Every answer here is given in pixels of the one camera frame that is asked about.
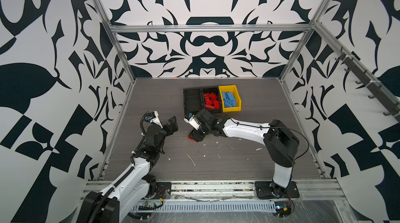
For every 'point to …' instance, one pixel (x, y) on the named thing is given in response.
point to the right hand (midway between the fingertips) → (192, 130)
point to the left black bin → (193, 100)
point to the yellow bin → (233, 89)
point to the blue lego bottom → (228, 99)
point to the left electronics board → (150, 206)
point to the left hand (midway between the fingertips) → (168, 117)
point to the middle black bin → (215, 89)
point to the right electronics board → (283, 208)
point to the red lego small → (188, 137)
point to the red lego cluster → (211, 101)
